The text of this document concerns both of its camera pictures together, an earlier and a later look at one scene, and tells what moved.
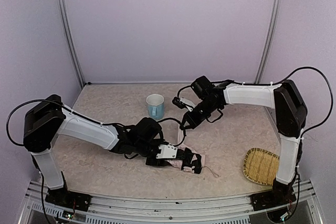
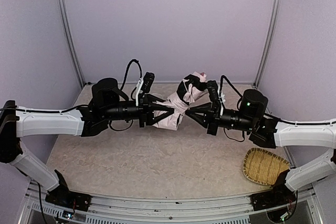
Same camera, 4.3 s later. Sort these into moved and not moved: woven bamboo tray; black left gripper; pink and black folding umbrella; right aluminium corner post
Moved: pink and black folding umbrella; black left gripper
Not moved: woven bamboo tray; right aluminium corner post
